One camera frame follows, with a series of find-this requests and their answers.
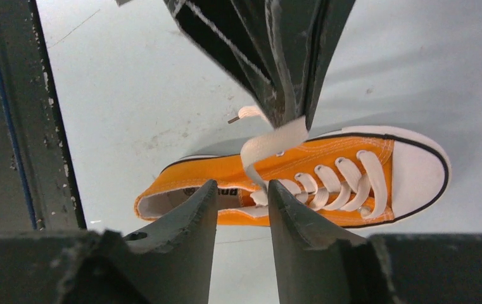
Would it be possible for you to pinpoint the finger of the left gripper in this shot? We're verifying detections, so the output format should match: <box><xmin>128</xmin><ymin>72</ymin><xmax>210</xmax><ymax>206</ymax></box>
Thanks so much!
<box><xmin>164</xmin><ymin>1</ymin><xmax>296</xmax><ymax>128</ymax></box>
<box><xmin>301</xmin><ymin>0</ymin><xmax>355</xmax><ymax>130</ymax></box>

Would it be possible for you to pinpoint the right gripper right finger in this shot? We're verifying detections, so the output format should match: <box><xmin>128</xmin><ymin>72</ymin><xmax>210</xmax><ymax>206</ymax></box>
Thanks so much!
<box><xmin>268</xmin><ymin>180</ymin><xmax>482</xmax><ymax>303</ymax></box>

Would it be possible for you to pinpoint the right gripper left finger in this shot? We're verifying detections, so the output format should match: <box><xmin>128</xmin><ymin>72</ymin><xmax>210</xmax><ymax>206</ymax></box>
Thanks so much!
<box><xmin>0</xmin><ymin>180</ymin><xmax>217</xmax><ymax>303</ymax></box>

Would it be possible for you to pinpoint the white shoelace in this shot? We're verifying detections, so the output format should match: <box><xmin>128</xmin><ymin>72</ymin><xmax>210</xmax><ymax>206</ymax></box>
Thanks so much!
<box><xmin>239</xmin><ymin>118</ymin><xmax>394</xmax><ymax>225</ymax></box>

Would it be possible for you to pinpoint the orange canvas sneaker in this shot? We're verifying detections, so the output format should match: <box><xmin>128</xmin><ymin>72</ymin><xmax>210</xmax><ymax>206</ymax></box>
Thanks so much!
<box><xmin>134</xmin><ymin>125</ymin><xmax>451</xmax><ymax>228</ymax></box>

